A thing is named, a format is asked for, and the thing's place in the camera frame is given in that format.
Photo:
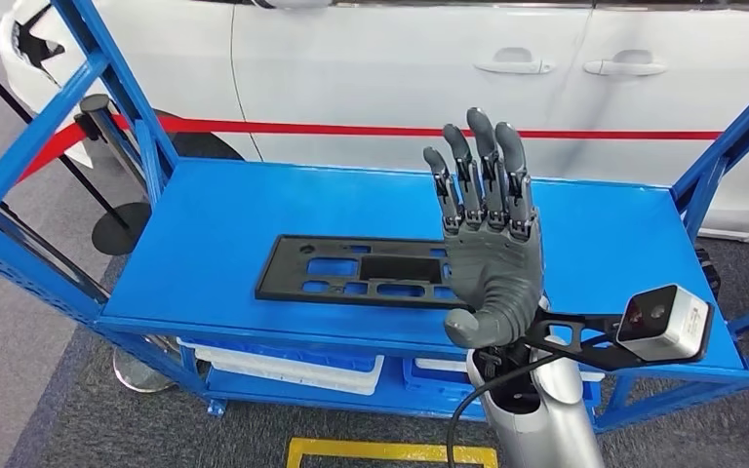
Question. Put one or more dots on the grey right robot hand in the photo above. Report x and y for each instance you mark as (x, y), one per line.
(494, 271)

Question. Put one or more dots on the long black plastic panel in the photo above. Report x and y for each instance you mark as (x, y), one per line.
(284, 271)

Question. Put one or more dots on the blue plastic bin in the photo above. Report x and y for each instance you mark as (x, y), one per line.
(426, 385)
(336, 360)

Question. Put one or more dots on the white car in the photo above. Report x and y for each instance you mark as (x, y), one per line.
(381, 64)

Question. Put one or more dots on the blue metal shelf rack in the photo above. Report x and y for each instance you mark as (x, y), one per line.
(219, 213)

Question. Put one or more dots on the chrome stanchion post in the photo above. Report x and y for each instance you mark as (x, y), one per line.
(138, 374)
(100, 113)

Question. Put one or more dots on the red barrier belt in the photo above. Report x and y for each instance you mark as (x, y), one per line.
(51, 152)
(348, 129)

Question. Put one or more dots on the yellow floor tape square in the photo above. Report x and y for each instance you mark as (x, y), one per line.
(381, 450)

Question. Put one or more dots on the black camera mounting bracket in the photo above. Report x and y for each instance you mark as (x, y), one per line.
(600, 360)

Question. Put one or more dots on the black stanchion with round base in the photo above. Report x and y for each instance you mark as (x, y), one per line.
(119, 229)

